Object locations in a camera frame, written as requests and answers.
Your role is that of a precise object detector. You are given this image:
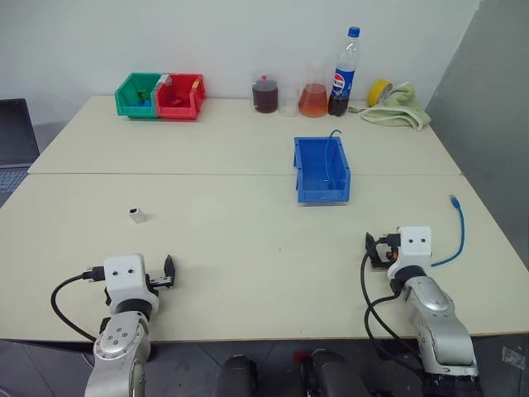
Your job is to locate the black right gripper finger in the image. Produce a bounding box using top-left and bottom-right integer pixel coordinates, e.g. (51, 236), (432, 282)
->
(365, 232), (379, 266)

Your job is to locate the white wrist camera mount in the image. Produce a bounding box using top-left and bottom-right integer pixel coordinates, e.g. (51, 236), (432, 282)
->
(102, 253), (160, 308)
(387, 225), (433, 281)

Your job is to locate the Pepsi cola bottle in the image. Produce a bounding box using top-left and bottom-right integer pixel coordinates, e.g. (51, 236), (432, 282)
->
(327, 26), (362, 117)

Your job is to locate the blue plastic bin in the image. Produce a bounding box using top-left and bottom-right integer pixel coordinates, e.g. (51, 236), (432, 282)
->
(293, 136), (352, 205)

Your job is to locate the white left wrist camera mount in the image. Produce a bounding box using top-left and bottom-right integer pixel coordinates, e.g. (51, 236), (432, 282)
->
(102, 253), (160, 308)

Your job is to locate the yellow tape roll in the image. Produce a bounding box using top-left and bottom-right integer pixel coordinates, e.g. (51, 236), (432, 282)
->
(366, 79), (394, 108)

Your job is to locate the dark rounded shape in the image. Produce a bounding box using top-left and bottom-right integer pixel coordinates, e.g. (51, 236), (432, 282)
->
(212, 353), (260, 397)
(298, 348), (374, 397)

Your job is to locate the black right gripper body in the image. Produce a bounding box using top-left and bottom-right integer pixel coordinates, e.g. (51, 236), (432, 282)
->
(370, 233), (400, 272)

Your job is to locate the dark laptop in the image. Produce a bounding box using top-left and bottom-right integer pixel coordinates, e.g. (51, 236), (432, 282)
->
(0, 98), (41, 208)

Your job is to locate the beaker with dark liquid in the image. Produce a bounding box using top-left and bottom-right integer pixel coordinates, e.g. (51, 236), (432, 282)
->
(250, 74), (280, 114)

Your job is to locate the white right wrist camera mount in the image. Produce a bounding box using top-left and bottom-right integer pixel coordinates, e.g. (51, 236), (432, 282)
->
(387, 225), (433, 281)

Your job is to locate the blue cable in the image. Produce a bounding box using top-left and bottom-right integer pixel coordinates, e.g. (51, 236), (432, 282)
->
(429, 194), (466, 268)

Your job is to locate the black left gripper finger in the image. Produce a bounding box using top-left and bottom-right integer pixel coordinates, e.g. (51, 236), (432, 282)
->
(163, 254), (177, 287)

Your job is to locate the red plastic bin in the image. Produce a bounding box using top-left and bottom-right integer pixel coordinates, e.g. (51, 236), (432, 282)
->
(155, 73), (207, 122)

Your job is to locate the empty clear beaker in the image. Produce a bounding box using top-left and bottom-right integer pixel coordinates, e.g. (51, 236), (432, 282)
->
(280, 86), (300, 118)

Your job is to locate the pale green towel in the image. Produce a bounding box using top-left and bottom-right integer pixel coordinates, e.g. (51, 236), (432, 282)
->
(348, 82), (432, 132)

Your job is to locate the conical flask with orange liquid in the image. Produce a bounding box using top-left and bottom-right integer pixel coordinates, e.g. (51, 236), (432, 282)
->
(298, 59), (330, 119)

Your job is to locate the green plastic bin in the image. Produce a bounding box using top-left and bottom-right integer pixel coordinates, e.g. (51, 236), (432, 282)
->
(114, 72), (164, 120)

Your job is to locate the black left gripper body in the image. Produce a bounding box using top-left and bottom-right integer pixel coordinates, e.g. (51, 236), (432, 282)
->
(145, 274), (175, 291)

